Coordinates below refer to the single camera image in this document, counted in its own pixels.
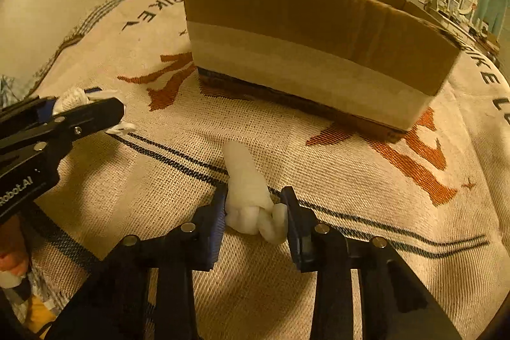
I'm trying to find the beige woven blanket with lettering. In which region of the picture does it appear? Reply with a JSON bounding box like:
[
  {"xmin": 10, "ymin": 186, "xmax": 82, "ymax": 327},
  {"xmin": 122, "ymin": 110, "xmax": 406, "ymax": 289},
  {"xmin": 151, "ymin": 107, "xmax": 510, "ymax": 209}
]
[{"xmin": 25, "ymin": 0, "xmax": 509, "ymax": 339}]

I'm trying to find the person's left hand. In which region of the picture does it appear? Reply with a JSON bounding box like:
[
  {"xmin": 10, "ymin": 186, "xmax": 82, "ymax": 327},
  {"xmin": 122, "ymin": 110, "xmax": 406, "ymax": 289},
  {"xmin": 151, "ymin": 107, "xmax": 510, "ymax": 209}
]
[{"xmin": 0, "ymin": 215, "xmax": 29, "ymax": 276}]

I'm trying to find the white ribbed sock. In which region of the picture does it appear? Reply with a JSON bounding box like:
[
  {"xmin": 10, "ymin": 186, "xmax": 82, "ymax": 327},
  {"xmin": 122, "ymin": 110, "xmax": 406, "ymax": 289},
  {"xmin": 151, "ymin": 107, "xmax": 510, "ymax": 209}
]
[{"xmin": 52, "ymin": 86, "xmax": 136, "ymax": 135}]

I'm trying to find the checked grey bedsheet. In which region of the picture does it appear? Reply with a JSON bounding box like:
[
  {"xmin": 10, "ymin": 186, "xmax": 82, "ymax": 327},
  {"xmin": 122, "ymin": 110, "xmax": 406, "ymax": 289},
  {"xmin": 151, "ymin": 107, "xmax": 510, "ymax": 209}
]
[{"xmin": 0, "ymin": 0, "xmax": 132, "ymax": 106}]

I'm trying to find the white dressing table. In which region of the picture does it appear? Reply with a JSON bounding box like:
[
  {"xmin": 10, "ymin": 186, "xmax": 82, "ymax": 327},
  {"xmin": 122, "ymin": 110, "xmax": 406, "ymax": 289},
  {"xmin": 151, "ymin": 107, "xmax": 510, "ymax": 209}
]
[{"xmin": 425, "ymin": 7, "xmax": 500, "ymax": 68}]

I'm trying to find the open cardboard box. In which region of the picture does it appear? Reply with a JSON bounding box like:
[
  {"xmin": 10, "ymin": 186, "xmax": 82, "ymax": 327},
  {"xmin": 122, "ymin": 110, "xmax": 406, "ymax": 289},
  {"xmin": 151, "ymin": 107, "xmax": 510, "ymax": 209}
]
[{"xmin": 184, "ymin": 0, "xmax": 461, "ymax": 132}]

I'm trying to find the small white knotted sock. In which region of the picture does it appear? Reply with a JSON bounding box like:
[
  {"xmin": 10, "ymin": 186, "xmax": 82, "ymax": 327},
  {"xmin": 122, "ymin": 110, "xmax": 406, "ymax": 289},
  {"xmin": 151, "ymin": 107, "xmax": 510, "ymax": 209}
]
[{"xmin": 222, "ymin": 141, "xmax": 288, "ymax": 245}]

